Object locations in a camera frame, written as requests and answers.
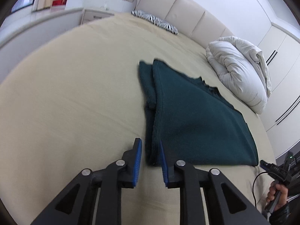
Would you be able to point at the person's right forearm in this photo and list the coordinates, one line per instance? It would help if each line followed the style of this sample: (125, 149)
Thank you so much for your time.
(286, 213)

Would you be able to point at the white window bench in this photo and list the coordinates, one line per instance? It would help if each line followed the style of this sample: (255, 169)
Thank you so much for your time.
(35, 28)

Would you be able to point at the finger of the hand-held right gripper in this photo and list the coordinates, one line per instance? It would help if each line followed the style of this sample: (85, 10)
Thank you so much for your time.
(266, 164)

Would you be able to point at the white wardrobe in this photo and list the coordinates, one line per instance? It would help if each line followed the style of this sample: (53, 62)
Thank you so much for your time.
(281, 75)

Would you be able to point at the white folded duvet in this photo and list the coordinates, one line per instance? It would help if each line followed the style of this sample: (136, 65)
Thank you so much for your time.
(239, 75)

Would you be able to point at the red box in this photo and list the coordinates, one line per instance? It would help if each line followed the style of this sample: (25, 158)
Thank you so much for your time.
(59, 2)

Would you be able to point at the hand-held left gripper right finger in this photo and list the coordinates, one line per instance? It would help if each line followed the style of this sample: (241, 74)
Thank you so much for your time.
(163, 164)

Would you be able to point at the person's right hand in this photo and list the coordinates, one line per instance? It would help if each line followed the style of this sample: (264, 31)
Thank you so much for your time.
(283, 194)

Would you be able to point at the white nightstand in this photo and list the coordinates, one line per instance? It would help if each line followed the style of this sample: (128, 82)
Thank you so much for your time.
(96, 15)

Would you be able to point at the zebra print pillow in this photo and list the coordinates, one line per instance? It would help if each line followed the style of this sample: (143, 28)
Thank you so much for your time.
(155, 22)

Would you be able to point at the dark green sweater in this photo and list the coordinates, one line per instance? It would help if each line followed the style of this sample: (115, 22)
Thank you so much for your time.
(199, 121)

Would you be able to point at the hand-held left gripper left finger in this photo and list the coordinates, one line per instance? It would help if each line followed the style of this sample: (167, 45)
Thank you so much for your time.
(138, 159)

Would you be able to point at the beige bed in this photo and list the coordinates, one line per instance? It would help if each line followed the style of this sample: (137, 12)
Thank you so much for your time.
(70, 86)

